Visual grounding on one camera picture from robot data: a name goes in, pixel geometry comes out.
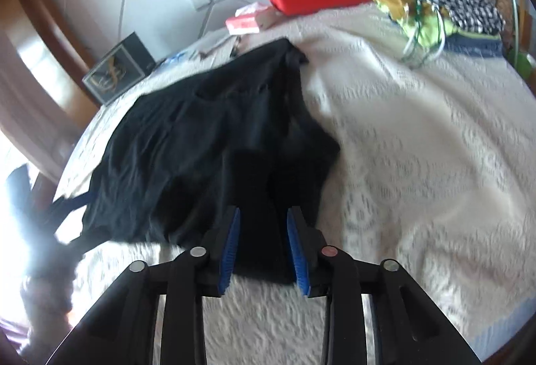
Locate white and green drawstring cords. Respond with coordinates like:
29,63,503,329
402,5,449,66

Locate white lace tablecloth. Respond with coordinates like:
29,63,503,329
52,5,536,365

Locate red and white tissue pack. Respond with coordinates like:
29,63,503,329
225,2,283,36

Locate dark gift bag gold print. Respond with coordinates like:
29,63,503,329
81,32,156,106

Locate black garment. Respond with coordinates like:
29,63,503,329
81,37,341,285

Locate person's left forearm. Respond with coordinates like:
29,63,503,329
21,273,80,353

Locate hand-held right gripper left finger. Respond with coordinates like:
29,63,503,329
46,206,241,365

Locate green bag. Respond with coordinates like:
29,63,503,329
509,51,536,81

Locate wooden wall frame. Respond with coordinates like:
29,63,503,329
12,0,101,181

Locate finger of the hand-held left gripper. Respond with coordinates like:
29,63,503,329
49,192,93,220
54,229,105,261

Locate white paper sheets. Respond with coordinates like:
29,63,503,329
184,34,235,56

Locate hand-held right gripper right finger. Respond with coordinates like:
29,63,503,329
287,206,482,365

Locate light green garment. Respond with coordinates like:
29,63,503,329
400,2,459,49

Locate blue garment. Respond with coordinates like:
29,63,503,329
444,32,502,58

